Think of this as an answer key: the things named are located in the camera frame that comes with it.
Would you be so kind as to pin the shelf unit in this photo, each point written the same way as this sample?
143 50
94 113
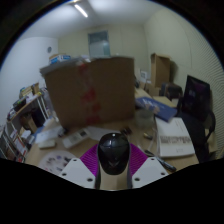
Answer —
20 126

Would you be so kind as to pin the blue book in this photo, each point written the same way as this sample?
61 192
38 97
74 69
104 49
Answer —
156 107

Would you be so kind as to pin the white flat device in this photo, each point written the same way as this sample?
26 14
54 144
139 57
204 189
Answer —
47 136

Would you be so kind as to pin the large brown cardboard box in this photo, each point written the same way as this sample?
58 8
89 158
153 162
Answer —
91 91

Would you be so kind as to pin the clear plastic cup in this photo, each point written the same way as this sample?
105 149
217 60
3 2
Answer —
144 120

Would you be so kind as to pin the white book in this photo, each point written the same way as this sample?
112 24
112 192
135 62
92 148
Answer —
174 138

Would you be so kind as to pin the black monitor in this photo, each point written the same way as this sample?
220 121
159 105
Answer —
196 95

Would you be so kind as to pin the black pen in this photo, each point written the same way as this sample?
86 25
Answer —
161 161

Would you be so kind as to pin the open tall cardboard box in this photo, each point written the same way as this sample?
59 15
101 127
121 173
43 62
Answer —
160 70

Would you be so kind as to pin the black computer mouse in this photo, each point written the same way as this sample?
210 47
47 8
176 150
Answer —
113 153

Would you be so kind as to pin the ceiling light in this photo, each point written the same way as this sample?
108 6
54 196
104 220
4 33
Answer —
81 10

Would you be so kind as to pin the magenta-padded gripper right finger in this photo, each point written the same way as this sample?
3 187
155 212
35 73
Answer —
146 169

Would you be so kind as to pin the round printed mouse pad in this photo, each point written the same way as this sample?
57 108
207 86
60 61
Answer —
56 162

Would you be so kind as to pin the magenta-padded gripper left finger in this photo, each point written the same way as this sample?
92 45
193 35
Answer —
77 170

